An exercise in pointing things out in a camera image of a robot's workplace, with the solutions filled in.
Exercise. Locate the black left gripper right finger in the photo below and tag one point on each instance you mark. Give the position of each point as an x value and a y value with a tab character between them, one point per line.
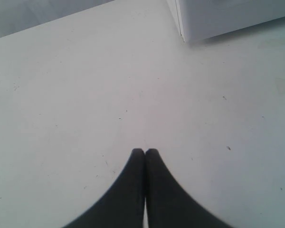
168	204

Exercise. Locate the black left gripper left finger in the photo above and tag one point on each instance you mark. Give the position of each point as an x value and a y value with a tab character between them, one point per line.
122	206

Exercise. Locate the white microwave door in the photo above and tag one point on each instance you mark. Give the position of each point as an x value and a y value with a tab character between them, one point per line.
174	6

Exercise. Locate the white microwave oven body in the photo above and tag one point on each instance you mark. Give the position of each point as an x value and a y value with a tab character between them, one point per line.
202	19

